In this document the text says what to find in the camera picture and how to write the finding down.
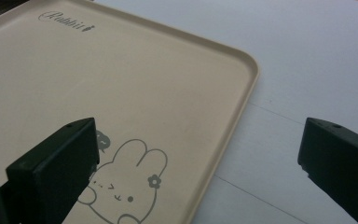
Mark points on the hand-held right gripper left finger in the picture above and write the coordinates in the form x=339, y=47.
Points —
x=52, y=168

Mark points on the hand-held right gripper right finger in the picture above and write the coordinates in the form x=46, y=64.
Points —
x=341, y=161

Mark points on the beige tray with rabbit print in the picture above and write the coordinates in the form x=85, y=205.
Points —
x=112, y=93

